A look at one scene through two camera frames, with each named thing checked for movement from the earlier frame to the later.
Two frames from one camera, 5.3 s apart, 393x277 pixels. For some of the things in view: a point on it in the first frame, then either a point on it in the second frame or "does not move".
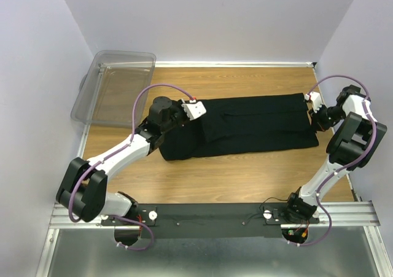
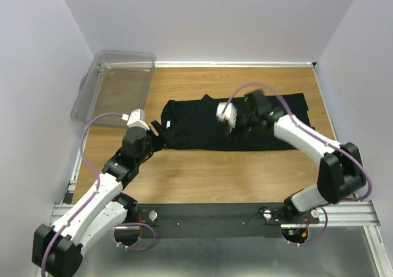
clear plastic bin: (108, 94) does not move
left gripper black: (178, 105) → (159, 142)
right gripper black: (317, 124) → (237, 129)
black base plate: (209, 220) does not move
